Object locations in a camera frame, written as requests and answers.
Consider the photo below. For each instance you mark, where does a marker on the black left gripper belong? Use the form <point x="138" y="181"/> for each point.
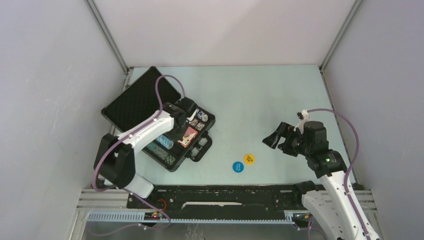
<point x="186" y="126"/>

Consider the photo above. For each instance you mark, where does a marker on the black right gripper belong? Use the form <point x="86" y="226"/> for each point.
<point x="286" y="131"/>

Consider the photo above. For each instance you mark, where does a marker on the red playing card deck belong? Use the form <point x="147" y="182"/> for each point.
<point x="188" y="136"/>

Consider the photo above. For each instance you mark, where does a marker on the yellow big blind button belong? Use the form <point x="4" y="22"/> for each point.
<point x="249" y="159"/>

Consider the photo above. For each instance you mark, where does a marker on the blue small blind button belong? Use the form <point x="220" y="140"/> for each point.
<point x="238" y="167"/>

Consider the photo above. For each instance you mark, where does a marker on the black poker set case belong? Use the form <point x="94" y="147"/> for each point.
<point x="139" y="101"/>

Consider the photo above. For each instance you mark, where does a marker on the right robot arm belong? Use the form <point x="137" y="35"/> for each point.
<point x="343" y="219"/>

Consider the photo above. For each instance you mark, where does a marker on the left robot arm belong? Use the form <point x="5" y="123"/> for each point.
<point x="115" y="160"/>

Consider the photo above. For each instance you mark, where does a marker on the purple orange chip stack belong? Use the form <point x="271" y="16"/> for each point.
<point x="194" y="122"/>

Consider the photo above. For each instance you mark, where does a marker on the grey white chip stack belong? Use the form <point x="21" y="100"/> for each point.
<point x="200" y="126"/>

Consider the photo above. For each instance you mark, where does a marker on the light blue chip stack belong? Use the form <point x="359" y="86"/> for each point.
<point x="165" y="141"/>

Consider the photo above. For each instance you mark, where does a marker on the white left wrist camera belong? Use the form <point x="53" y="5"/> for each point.
<point x="192" y="116"/>

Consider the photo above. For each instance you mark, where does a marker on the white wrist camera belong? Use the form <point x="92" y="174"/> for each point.
<point x="192" y="116"/>
<point x="303" y="118"/>

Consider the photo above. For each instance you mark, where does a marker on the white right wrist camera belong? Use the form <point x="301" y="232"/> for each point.
<point x="303" y="118"/>

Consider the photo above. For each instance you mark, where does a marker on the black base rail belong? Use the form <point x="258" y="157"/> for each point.
<point x="231" y="202"/>

